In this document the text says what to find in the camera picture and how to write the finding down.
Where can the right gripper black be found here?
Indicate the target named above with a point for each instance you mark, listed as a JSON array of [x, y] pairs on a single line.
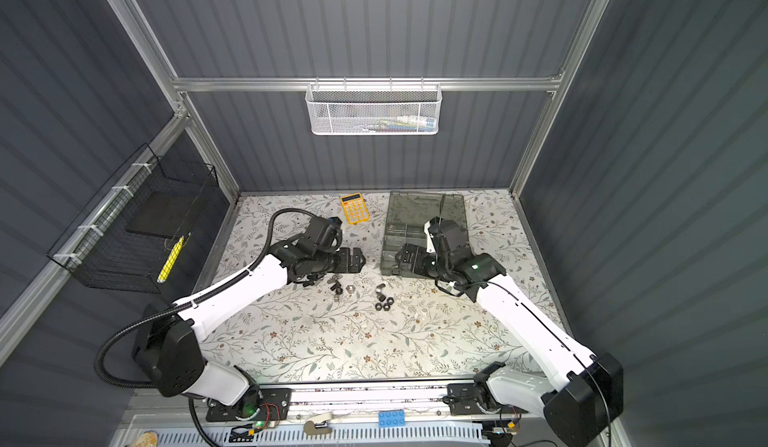
[[417, 265]]

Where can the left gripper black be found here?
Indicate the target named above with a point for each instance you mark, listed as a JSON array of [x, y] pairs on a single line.
[[346, 264]]

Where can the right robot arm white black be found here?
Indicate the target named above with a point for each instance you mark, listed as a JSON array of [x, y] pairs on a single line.
[[579, 394]]

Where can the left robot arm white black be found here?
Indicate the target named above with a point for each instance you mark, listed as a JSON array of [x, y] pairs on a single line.
[[168, 349]]

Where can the pile of screws and wingnuts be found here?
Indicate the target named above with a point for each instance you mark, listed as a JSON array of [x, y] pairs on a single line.
[[331, 286]]

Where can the black nuts cluster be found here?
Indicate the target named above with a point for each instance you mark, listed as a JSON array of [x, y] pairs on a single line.
[[383, 301]]

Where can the yellow calculator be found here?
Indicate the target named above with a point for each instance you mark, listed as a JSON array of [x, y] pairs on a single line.
[[355, 208]]

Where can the floral patterned table mat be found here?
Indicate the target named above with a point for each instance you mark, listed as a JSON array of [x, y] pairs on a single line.
[[299, 334]]

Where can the blue toy brick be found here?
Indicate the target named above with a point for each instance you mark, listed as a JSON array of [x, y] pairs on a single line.
[[391, 418]]

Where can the light blue oblong case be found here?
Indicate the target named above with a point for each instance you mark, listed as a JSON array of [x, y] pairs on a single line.
[[574, 413]]

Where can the white wire mesh basket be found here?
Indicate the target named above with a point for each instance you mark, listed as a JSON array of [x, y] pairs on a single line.
[[385, 111]]

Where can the black wire mesh basket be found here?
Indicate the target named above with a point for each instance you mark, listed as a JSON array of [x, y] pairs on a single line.
[[123, 243]]

